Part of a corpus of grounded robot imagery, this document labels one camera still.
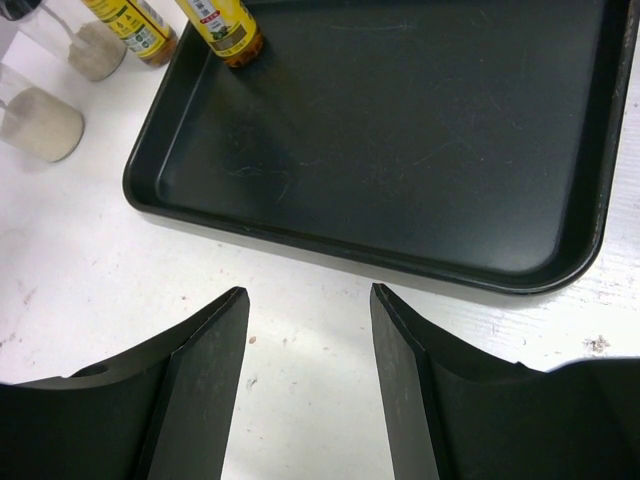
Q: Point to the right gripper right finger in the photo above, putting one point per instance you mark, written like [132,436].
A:
[453,411]

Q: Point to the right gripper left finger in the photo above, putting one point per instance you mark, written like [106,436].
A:
[159,410]

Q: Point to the clear shaker bottle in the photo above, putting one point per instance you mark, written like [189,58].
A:
[35,121]
[70,31]

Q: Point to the yellow label oil bottle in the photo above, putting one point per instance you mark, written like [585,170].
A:
[144,32]
[227,27]

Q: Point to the black rectangular plastic tray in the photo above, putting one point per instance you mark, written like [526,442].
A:
[472,142]

